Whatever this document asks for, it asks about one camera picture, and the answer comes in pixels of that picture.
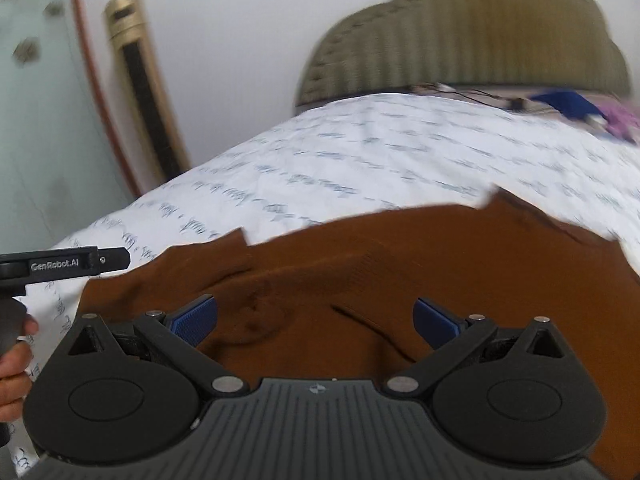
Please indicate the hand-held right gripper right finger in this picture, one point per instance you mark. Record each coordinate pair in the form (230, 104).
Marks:
(434, 322)

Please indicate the olive padded headboard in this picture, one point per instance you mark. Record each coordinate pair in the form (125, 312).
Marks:
(465, 25)

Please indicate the gold standing air conditioner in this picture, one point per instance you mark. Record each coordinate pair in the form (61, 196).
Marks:
(145, 90)

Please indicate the brown knitted sweater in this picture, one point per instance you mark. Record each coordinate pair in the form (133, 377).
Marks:
(350, 270)

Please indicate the white printed bed sheet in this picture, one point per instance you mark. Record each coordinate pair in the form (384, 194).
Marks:
(375, 150)

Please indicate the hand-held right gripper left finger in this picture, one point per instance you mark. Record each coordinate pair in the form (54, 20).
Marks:
(192, 321)

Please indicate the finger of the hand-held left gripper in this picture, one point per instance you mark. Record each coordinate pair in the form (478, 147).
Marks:
(114, 259)

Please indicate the purple cloth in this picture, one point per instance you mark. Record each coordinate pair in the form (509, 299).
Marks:
(622, 122)

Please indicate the dark blue cloth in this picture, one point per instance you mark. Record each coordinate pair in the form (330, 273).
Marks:
(567, 102)

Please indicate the frosted glass door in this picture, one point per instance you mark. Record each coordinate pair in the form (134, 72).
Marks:
(40, 110)

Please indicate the person's left hand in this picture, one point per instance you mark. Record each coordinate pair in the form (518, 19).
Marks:
(14, 380)

